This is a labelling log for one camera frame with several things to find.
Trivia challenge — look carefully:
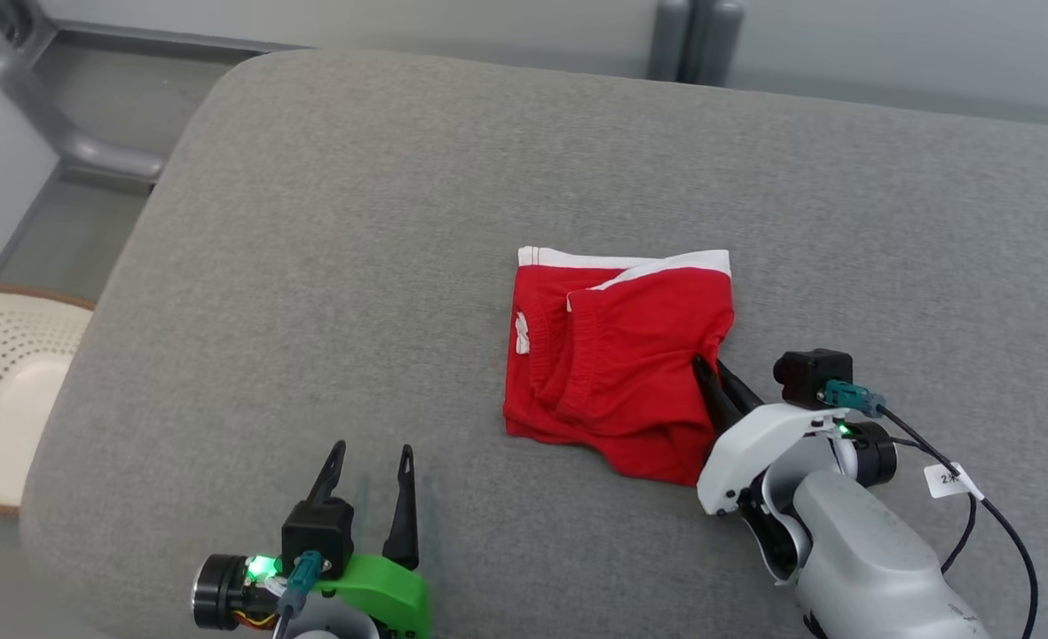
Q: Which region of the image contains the red shorts white trim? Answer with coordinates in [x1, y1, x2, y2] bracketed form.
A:
[502, 246, 737, 488]

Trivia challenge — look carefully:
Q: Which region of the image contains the grey double upright post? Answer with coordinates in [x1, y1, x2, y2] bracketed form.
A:
[647, 0, 746, 88]

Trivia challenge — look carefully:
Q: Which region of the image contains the beige perforated basket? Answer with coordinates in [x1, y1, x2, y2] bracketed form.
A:
[0, 281, 98, 518]

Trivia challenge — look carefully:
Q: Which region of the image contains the left black cable teal connector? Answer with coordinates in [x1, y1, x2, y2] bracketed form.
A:
[270, 549, 326, 639]

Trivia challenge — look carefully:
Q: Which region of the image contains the grey wall base rail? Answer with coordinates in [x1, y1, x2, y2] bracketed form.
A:
[51, 18, 313, 56]

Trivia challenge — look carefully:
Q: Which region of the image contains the white cable label tag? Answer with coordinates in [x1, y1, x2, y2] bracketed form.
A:
[924, 461, 985, 501]

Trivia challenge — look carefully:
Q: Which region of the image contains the black cable teal connector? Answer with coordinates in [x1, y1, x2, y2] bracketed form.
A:
[823, 379, 1042, 639]
[270, 549, 326, 639]

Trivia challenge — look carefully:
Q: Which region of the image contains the right black cable teal connector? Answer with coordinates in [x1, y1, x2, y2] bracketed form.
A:
[823, 379, 1042, 639]

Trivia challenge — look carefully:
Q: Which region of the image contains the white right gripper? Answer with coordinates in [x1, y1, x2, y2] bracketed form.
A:
[691, 354, 849, 517]

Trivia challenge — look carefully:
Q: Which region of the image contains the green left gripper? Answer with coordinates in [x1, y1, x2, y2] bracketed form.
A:
[306, 439, 434, 639]

